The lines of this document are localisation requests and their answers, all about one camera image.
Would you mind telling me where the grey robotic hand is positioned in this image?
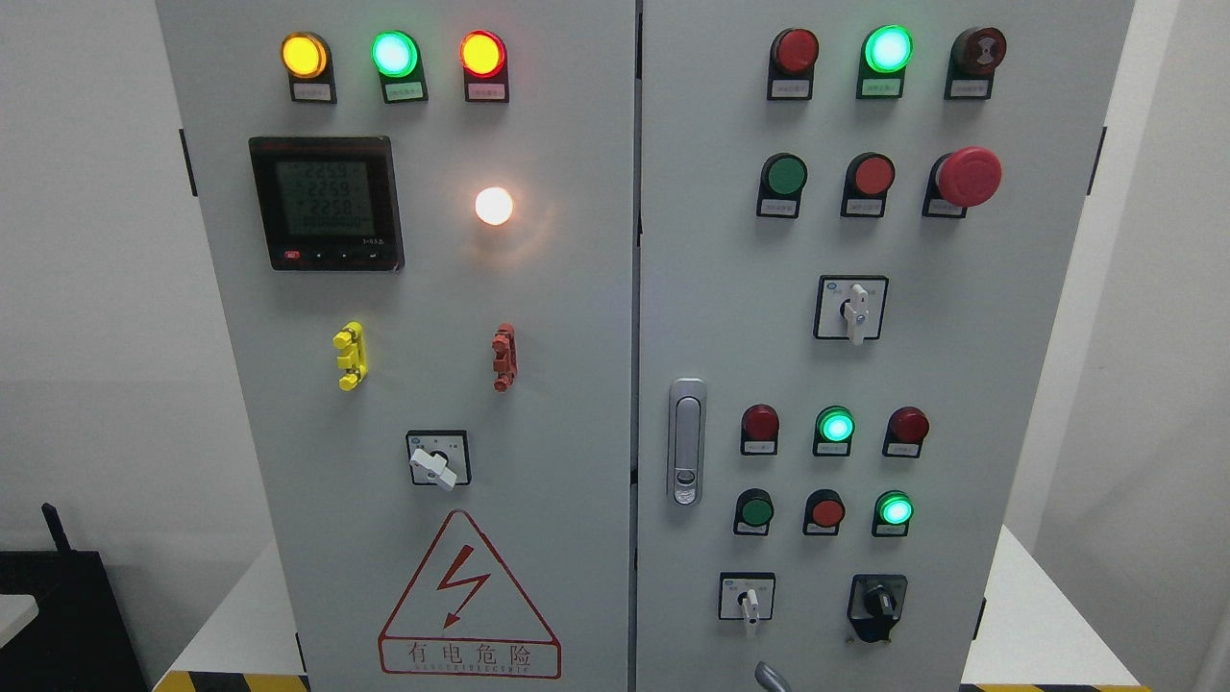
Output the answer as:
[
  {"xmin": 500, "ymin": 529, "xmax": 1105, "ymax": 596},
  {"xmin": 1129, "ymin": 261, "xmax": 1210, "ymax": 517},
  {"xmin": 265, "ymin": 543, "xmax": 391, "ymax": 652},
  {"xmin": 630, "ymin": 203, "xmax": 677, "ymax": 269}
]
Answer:
[{"xmin": 752, "ymin": 660, "xmax": 792, "ymax": 692}]

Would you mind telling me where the silver door lock handle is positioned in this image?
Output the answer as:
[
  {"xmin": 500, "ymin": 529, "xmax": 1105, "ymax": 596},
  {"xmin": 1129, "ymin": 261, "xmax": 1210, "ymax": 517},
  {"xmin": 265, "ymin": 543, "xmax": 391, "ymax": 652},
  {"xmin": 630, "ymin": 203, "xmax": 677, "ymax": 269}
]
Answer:
[{"xmin": 667, "ymin": 379, "xmax": 707, "ymax": 506}]

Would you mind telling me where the grey right cabinet door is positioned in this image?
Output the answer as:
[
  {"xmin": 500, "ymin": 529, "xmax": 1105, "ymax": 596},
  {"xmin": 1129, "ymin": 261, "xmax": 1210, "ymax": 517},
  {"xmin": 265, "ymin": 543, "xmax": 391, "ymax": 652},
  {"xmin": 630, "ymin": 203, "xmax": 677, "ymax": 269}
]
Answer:
[{"xmin": 633, "ymin": 1, "xmax": 1134, "ymax": 691}]

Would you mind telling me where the grey cabinet door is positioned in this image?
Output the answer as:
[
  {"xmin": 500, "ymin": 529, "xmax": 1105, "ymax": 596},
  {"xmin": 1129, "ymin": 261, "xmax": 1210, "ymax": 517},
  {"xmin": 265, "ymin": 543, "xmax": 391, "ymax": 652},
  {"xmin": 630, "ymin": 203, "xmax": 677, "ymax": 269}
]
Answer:
[
  {"xmin": 633, "ymin": 1, "xmax": 1134, "ymax": 691},
  {"xmin": 157, "ymin": 1, "xmax": 637, "ymax": 691}
]

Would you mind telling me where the grey left cabinet door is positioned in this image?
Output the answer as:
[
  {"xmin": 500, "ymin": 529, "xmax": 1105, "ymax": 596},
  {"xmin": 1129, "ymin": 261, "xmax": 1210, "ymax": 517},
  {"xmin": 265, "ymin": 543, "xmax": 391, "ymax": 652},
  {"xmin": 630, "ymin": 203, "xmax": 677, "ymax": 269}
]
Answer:
[{"xmin": 157, "ymin": 1, "xmax": 637, "ymax": 691}]

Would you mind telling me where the green push button lower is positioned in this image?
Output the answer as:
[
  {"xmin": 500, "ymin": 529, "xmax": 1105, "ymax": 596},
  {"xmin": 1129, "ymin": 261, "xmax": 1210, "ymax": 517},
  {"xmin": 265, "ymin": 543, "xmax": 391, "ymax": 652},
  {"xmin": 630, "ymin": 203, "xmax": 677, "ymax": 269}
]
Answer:
[{"xmin": 732, "ymin": 487, "xmax": 775, "ymax": 537}]

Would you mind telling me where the green push button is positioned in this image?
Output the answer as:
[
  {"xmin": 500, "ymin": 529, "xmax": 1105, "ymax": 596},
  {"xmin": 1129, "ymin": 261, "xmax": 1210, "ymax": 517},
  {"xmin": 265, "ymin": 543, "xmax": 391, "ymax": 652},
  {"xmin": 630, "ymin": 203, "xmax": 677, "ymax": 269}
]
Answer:
[
  {"xmin": 732, "ymin": 487, "xmax": 775, "ymax": 537},
  {"xmin": 756, "ymin": 152, "xmax": 808, "ymax": 219}
]

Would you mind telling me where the red push button lower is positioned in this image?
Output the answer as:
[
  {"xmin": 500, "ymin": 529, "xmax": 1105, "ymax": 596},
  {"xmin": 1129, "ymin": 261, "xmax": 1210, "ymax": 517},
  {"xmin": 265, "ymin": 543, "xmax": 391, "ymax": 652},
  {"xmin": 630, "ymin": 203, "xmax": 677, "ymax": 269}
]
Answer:
[{"xmin": 802, "ymin": 489, "xmax": 847, "ymax": 537}]

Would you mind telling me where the red push button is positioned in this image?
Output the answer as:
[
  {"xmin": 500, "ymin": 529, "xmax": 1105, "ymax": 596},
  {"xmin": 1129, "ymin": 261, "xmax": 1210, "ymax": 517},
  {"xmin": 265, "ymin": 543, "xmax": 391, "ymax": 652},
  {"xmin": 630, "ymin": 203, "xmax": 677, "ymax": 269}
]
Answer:
[
  {"xmin": 802, "ymin": 489, "xmax": 847, "ymax": 537},
  {"xmin": 840, "ymin": 152, "xmax": 895, "ymax": 218}
]

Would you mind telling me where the green indicator light lower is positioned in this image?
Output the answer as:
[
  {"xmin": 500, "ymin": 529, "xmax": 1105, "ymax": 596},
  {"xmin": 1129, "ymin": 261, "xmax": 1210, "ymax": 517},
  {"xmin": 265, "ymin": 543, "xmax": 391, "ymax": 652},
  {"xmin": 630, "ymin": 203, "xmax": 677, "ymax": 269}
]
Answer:
[{"xmin": 873, "ymin": 490, "xmax": 915, "ymax": 537}]

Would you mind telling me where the green indicator light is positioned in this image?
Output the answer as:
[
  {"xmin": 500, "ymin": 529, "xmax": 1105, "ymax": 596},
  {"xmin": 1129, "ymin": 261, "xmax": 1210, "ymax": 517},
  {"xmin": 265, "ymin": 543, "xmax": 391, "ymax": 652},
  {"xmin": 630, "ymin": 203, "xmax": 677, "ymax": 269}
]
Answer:
[
  {"xmin": 856, "ymin": 25, "xmax": 914, "ymax": 100},
  {"xmin": 370, "ymin": 29, "xmax": 428, "ymax": 104},
  {"xmin": 812, "ymin": 406, "xmax": 855, "ymax": 458},
  {"xmin": 873, "ymin": 490, "xmax": 915, "ymax": 537}
]

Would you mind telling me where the dark red indicator middle left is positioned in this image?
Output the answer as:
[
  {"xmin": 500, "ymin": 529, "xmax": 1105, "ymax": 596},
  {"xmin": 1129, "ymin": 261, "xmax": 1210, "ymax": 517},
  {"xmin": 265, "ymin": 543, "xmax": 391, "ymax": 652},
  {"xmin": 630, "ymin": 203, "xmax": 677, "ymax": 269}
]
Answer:
[{"xmin": 740, "ymin": 404, "xmax": 780, "ymax": 456}]

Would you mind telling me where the dark red indicator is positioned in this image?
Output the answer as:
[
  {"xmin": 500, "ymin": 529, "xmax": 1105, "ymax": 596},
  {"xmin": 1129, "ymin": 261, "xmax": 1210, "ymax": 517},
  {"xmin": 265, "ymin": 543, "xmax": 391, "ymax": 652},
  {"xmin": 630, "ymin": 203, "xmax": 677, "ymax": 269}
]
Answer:
[
  {"xmin": 766, "ymin": 27, "xmax": 819, "ymax": 101},
  {"xmin": 882, "ymin": 407, "xmax": 930, "ymax": 458},
  {"xmin": 740, "ymin": 404, "xmax": 780, "ymax": 456}
]

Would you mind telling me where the green indicator light middle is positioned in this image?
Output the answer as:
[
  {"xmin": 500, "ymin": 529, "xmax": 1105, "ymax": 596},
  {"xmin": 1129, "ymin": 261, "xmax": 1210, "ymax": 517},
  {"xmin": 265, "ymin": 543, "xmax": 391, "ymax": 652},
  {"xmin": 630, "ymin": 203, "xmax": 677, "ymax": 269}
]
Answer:
[{"xmin": 812, "ymin": 406, "xmax": 855, "ymax": 458}]

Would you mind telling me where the dark red indicator middle right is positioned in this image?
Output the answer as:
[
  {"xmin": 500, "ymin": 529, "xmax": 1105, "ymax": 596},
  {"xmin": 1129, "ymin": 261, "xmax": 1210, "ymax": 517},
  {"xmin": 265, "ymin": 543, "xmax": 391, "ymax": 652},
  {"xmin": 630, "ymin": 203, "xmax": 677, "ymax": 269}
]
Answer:
[{"xmin": 882, "ymin": 407, "xmax": 930, "ymax": 458}]

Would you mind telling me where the red electric warning sticker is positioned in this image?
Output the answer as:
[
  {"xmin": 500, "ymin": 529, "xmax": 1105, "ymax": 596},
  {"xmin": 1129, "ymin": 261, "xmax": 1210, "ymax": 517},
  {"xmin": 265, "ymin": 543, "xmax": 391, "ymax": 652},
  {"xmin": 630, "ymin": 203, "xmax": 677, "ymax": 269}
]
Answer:
[{"xmin": 378, "ymin": 509, "xmax": 562, "ymax": 680}]

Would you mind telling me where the red terminal clip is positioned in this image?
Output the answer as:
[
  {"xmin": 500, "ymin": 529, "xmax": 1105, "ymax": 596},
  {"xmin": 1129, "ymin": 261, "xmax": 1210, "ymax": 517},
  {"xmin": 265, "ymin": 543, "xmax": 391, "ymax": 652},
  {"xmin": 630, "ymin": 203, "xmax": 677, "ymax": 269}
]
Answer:
[{"xmin": 491, "ymin": 323, "xmax": 518, "ymax": 393}]

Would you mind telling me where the green push button upper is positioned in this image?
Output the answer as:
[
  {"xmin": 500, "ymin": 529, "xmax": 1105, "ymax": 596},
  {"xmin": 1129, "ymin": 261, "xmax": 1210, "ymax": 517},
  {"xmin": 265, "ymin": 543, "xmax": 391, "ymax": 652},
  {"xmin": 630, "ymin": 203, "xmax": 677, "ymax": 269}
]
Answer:
[{"xmin": 756, "ymin": 152, "xmax": 808, "ymax": 219}]

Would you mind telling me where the red push button upper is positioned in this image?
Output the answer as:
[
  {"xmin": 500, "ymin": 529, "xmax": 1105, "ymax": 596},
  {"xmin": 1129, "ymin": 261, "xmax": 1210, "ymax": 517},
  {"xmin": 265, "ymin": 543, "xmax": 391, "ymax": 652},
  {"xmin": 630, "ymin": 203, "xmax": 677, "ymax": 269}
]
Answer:
[{"xmin": 840, "ymin": 152, "xmax": 895, "ymax": 218}]

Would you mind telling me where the yellow terminal clip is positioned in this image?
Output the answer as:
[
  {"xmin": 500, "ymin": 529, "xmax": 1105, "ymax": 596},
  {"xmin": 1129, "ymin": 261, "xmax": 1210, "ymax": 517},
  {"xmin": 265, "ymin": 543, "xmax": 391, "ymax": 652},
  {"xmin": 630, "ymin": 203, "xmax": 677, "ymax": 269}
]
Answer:
[{"xmin": 332, "ymin": 321, "xmax": 368, "ymax": 391}]

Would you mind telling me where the red emergency stop button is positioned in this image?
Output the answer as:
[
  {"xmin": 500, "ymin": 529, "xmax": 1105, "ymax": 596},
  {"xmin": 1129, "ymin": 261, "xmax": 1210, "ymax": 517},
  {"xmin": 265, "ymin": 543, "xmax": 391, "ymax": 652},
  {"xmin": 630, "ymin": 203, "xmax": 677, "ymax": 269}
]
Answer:
[{"xmin": 923, "ymin": 146, "xmax": 1002, "ymax": 219}]

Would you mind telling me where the white glowing indicator light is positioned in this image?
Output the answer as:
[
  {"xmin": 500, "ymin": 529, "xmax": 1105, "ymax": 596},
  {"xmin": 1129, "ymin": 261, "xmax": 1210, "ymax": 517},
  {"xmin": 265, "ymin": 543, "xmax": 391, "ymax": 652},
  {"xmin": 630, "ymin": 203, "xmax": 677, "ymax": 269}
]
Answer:
[{"xmin": 474, "ymin": 186, "xmax": 515, "ymax": 227}]

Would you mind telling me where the dark red indicator top right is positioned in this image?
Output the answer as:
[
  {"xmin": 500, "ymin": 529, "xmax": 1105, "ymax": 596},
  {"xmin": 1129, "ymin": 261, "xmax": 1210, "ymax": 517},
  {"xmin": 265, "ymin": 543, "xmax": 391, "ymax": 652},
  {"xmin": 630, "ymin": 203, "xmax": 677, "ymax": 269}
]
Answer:
[{"xmin": 766, "ymin": 27, "xmax": 819, "ymax": 101}]

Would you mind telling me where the green indicator light top right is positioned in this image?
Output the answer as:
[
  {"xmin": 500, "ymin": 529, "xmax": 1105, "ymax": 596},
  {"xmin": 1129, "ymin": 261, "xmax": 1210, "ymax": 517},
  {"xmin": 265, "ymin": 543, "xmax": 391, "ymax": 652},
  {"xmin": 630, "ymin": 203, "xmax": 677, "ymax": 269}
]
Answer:
[{"xmin": 856, "ymin": 25, "xmax": 914, "ymax": 100}]

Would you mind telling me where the black digital power meter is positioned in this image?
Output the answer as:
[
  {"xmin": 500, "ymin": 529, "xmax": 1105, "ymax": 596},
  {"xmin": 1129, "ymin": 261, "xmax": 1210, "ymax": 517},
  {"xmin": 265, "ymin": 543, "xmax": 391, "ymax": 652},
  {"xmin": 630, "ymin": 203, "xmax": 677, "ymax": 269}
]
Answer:
[{"xmin": 248, "ymin": 136, "xmax": 403, "ymax": 272}]

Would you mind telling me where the dark red buzzer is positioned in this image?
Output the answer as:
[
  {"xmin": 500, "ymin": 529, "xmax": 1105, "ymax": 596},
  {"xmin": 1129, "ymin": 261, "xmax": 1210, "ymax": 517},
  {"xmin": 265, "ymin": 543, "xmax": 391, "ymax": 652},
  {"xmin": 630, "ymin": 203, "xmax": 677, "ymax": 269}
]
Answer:
[{"xmin": 943, "ymin": 27, "xmax": 1007, "ymax": 100}]

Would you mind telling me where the red lit indicator light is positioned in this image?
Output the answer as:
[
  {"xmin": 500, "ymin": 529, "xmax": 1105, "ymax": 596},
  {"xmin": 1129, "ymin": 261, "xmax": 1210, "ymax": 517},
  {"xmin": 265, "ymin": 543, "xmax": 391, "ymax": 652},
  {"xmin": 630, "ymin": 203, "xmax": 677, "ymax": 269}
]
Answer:
[{"xmin": 458, "ymin": 29, "xmax": 509, "ymax": 104}]

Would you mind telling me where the black box at left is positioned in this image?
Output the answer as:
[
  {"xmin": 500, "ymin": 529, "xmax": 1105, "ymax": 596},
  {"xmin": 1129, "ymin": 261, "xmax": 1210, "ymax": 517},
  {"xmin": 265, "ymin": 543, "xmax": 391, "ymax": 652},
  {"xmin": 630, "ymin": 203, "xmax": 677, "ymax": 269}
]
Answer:
[{"xmin": 1, "ymin": 503, "xmax": 150, "ymax": 691}]

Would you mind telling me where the green indicator light top left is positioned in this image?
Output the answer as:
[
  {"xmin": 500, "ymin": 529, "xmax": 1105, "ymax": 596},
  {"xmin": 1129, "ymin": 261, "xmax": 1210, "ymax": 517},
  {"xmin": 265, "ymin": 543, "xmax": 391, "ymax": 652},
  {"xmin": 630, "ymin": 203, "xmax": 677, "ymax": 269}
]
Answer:
[{"xmin": 370, "ymin": 29, "xmax": 428, "ymax": 104}]

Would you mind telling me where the yellow indicator light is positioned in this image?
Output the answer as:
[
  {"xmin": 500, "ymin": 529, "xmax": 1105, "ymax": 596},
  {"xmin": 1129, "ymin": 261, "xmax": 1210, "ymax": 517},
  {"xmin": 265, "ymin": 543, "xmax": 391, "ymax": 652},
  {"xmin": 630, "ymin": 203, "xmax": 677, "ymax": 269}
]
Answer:
[{"xmin": 280, "ymin": 32, "xmax": 335, "ymax": 104}]

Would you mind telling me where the lower white rotary switch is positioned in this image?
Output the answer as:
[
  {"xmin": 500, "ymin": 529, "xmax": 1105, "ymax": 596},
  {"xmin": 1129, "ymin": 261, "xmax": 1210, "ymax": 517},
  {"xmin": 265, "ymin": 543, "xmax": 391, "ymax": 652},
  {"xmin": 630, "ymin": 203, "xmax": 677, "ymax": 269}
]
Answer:
[{"xmin": 720, "ymin": 572, "xmax": 776, "ymax": 638}]

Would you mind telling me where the black knob selector switch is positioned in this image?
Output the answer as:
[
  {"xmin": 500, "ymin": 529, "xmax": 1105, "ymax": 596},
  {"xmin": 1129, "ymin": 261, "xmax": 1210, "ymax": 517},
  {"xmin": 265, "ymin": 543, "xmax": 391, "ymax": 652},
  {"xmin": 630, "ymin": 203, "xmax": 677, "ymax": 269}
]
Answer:
[{"xmin": 847, "ymin": 574, "xmax": 908, "ymax": 643}]

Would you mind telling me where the upper right rotary switch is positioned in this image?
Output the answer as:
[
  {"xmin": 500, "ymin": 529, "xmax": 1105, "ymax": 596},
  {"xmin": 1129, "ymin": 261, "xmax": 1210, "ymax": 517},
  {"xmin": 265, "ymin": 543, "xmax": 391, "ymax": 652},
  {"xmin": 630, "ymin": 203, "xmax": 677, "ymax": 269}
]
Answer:
[{"xmin": 813, "ymin": 275, "xmax": 889, "ymax": 345}]

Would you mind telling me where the left door rotary switch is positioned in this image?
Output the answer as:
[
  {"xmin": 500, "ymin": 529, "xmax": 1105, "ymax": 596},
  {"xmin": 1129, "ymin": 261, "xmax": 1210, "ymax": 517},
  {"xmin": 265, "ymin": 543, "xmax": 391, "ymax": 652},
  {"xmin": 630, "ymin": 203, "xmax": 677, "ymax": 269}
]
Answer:
[{"xmin": 406, "ymin": 430, "xmax": 474, "ymax": 490}]

